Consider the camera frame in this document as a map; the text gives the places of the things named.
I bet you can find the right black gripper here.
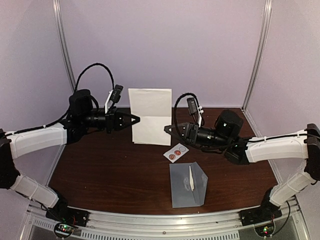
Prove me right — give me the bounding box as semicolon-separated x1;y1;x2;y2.
164;122;231;150

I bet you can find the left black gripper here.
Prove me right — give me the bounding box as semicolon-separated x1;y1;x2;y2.
80;106;140;135

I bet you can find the beige letter paper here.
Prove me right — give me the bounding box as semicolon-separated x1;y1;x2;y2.
128;88;172;146
189;165;195;192

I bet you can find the grey envelope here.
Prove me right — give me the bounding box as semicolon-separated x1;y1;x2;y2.
169;162;208;209

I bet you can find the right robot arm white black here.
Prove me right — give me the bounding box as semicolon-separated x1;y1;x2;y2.
164;110;320;221

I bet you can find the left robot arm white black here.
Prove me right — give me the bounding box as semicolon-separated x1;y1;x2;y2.
0;85;140;222

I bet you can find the white sticker sheet with seals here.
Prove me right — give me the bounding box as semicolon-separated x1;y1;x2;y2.
163;143;189;163

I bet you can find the left circuit board with leds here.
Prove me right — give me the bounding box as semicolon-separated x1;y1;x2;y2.
53;222;75;238

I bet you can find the circuit board with leds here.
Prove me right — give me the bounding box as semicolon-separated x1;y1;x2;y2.
254;223;275;238
53;222;75;238

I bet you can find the right circuit board with leds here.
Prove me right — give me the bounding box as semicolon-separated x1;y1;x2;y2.
254;223;275;238

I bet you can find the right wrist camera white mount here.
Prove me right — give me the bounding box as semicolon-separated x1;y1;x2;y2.
187;97;204;127

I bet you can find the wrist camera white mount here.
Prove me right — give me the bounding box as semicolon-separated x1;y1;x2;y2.
104;84;124;114
187;97;204;127

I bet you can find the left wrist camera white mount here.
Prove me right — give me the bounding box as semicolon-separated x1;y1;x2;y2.
104;84;124;114

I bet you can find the right black cable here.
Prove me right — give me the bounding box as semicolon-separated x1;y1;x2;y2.
173;92;200;131

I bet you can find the black cable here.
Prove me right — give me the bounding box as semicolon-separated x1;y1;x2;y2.
42;62;115;128
173;92;200;131

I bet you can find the left black cable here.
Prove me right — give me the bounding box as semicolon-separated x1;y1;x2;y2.
42;62;115;128

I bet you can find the front aluminium rail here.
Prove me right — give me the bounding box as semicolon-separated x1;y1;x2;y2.
17;201;311;240

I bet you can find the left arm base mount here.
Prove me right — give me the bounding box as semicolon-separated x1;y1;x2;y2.
45;207;90;227

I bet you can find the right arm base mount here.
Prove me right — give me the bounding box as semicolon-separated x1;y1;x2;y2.
239;206;282;226

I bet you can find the left aluminium frame post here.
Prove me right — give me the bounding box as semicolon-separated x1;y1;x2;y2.
52;0;76;93

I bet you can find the aluminium frame post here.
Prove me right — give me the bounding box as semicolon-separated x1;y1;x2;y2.
242;0;273;112
52;0;76;93

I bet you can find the right aluminium frame post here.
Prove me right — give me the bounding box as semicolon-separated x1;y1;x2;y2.
242;0;273;112

